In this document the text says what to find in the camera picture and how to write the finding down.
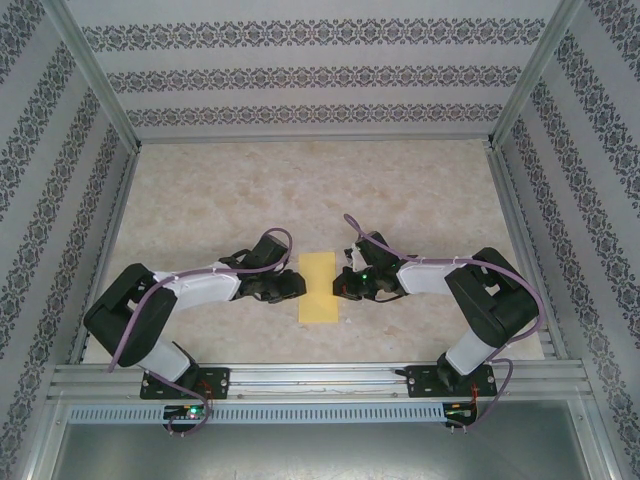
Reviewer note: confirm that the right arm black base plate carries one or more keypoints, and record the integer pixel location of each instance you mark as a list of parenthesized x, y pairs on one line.
[(420, 382)]

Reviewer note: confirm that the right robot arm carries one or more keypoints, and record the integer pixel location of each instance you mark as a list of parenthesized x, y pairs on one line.
[(425, 277)]

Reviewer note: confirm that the aluminium table end rail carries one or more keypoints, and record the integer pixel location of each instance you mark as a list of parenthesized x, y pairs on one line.
[(315, 140)]

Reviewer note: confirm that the aluminium frame beam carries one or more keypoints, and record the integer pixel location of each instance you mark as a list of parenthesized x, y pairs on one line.
[(600, 450), (37, 450)]

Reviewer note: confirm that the aluminium table side rail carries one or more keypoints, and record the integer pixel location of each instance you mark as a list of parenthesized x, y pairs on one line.
[(520, 225), (112, 225)]

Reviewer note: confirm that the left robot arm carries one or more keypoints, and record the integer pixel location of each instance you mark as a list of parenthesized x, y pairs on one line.
[(200, 285)]

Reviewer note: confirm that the grey metal panel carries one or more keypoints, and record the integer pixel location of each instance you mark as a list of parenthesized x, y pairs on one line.
[(320, 455)]

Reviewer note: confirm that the yellow paper sheet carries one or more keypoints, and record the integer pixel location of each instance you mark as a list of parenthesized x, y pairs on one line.
[(320, 305)]

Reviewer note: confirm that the long aluminium mounting rail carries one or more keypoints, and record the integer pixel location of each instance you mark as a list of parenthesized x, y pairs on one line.
[(315, 380)]

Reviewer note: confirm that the aluminium frame post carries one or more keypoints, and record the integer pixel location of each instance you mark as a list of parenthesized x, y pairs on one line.
[(537, 65), (95, 65)]

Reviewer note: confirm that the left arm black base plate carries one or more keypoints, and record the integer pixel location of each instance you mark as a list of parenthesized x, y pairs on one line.
[(220, 385)]

